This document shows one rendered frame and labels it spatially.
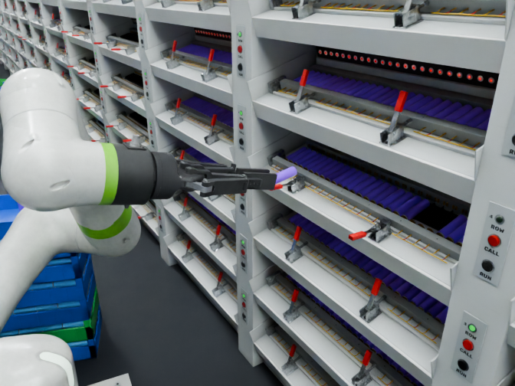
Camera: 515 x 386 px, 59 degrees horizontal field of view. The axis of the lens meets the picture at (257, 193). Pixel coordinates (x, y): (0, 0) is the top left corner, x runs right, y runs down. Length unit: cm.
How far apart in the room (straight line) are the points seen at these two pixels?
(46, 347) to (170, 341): 93
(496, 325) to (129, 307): 140
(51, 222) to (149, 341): 74
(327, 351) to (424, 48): 76
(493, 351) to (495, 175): 28
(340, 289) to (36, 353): 63
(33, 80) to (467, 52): 61
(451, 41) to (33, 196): 60
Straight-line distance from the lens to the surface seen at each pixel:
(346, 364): 118
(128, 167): 67
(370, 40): 83
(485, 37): 70
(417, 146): 81
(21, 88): 73
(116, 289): 198
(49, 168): 63
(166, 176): 70
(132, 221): 104
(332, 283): 109
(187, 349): 166
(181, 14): 146
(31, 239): 106
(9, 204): 164
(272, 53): 115
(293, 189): 107
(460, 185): 74
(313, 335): 124
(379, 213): 93
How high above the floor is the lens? 113
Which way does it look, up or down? 24 degrees down
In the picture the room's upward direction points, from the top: straight up
